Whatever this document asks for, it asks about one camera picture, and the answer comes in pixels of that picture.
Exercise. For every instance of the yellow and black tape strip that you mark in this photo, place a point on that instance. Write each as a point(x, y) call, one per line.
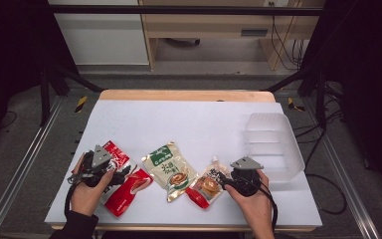
point(291, 103)
point(81, 104)

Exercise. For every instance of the wooden desk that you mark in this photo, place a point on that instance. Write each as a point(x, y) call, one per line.
point(212, 25)

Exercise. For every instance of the black curtain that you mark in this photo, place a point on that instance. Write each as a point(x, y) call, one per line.
point(368, 66)
point(10, 49)

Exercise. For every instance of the red and white seasoning packet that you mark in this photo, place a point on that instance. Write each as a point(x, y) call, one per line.
point(126, 199)

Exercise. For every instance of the green and gold food packet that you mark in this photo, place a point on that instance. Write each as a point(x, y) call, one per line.
point(165, 167)

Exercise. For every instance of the orange and red sauce packet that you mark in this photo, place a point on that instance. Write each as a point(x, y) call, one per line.
point(206, 190)

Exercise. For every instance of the black frame bar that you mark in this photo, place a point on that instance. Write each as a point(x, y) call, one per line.
point(179, 10)

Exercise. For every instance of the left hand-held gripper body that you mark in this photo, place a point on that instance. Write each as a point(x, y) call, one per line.
point(96, 162)

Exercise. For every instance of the aluminium rail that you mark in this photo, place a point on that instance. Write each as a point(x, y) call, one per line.
point(344, 179)
point(16, 179)

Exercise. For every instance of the clear plastic container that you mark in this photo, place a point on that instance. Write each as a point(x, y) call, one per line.
point(272, 142)

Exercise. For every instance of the white cabinet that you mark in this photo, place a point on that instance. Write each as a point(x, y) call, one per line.
point(102, 36)

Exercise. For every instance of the person's right hand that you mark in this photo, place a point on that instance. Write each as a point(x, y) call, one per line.
point(250, 205)

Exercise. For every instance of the person's left hand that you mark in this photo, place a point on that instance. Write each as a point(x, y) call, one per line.
point(87, 195)

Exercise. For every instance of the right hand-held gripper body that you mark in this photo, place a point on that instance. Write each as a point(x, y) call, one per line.
point(246, 181)

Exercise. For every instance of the black metal stand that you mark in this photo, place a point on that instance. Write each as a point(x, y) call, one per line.
point(44, 96)
point(320, 96)

